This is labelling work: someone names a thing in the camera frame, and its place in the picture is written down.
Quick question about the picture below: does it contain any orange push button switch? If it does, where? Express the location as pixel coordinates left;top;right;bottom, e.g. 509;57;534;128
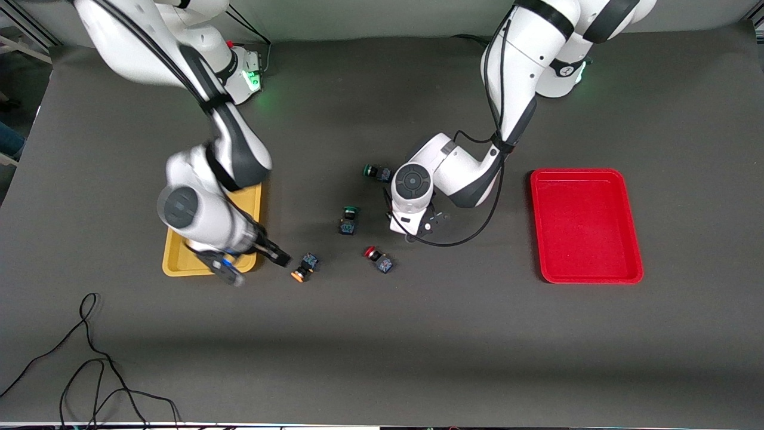
291;253;319;282

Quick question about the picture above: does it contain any red push button switch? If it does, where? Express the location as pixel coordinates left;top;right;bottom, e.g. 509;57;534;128
363;245;394;274

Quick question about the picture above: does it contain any black base cable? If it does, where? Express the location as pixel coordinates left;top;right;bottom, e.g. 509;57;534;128
227;5;272;44

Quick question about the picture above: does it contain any blue cloth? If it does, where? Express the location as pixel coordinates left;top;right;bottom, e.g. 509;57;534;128
0;121;27;161

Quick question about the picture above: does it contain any white metal frame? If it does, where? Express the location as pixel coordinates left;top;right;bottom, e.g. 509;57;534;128
0;12;57;65

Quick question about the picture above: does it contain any black loose cable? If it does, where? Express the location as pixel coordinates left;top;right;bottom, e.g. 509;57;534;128
0;293;150;429
58;358;181;429

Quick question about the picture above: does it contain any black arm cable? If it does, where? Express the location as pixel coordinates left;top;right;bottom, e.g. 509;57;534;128
382;6;521;248
98;0;270;241

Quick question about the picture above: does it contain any red plastic tray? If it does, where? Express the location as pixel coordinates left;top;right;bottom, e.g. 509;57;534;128
530;168;645;285

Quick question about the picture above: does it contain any yellow plastic tray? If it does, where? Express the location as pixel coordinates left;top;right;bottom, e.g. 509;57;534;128
162;182;263;277

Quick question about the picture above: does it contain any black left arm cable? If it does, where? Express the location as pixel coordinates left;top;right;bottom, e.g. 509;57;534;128
382;6;521;248

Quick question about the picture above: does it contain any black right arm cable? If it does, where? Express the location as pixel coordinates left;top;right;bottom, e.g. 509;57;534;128
98;0;270;241

